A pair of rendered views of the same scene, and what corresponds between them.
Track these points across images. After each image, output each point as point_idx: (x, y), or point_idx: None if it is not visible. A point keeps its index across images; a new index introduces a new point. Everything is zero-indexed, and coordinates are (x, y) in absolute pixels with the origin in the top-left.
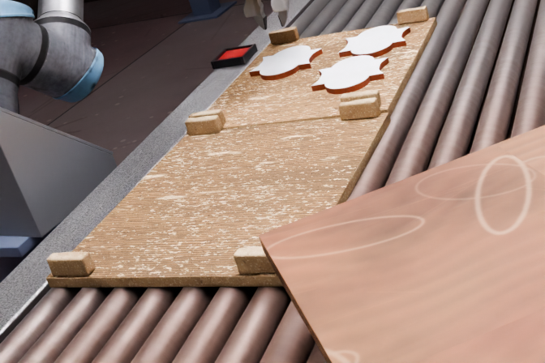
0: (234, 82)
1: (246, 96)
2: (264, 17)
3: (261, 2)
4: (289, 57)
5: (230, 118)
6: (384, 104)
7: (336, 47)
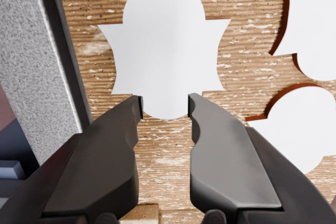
0: (93, 104)
1: (147, 152)
2: (142, 111)
3: (131, 125)
4: (168, 48)
5: (157, 197)
6: (328, 199)
7: None
